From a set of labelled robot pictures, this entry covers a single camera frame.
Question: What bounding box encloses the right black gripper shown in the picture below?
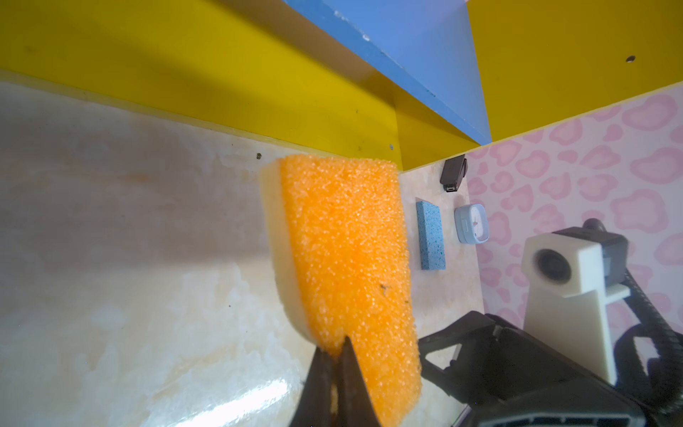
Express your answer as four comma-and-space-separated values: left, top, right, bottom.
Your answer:
418, 311, 647, 426

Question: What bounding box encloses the blue sponge right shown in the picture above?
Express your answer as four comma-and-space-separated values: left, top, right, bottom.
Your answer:
416, 200, 446, 270

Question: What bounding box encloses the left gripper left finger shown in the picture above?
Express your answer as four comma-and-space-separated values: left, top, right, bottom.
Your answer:
290, 348, 336, 427

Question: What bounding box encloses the orange sponge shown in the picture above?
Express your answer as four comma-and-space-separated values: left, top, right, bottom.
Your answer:
259, 155, 422, 426

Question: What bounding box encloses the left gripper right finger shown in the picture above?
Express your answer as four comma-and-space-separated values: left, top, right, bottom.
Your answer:
337, 337, 381, 427

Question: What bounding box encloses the small blue white clock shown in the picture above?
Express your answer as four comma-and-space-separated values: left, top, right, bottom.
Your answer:
454, 204, 490, 245

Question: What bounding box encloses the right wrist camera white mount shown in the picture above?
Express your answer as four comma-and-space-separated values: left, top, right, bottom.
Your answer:
521, 227, 631, 385

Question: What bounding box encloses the black clip tool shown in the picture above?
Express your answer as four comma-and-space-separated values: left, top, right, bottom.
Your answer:
439, 155, 468, 192

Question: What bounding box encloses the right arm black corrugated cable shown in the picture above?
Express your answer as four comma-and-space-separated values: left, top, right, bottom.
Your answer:
613, 269, 683, 417

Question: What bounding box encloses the yellow shelf with coloured boards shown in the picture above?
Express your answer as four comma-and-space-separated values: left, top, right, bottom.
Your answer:
1, 1, 682, 170

